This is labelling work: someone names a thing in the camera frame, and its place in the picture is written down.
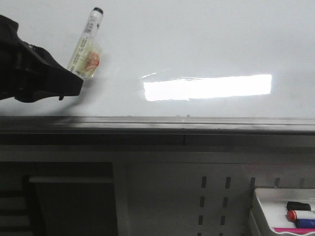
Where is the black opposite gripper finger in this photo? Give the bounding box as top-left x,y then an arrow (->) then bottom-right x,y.
0,16 -> 83,103

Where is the white whiteboard marker with tape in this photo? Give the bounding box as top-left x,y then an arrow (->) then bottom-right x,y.
59,6 -> 104,101

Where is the grey aluminium whiteboard tray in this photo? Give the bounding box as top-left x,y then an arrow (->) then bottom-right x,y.
0,116 -> 315,147

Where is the white glossy whiteboard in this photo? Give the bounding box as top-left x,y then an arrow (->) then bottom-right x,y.
0,0 -> 315,119

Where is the pink whiteboard eraser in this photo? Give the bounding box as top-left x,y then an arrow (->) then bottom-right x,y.
273,228 -> 315,235

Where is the dark cabinet with shelf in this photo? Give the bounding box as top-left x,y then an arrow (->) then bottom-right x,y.
0,162 -> 118,236

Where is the white slotted pegboard panel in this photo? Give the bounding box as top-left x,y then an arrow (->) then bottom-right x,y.
113,162 -> 315,236

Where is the white plastic marker bin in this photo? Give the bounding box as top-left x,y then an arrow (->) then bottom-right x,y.
249,188 -> 315,236

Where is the black marker in bin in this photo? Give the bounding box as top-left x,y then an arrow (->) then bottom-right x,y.
286,201 -> 312,211

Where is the red capped marker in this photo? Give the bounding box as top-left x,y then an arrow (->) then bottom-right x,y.
286,210 -> 315,222

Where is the blue capped marker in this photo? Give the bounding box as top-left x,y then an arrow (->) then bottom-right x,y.
295,219 -> 315,229

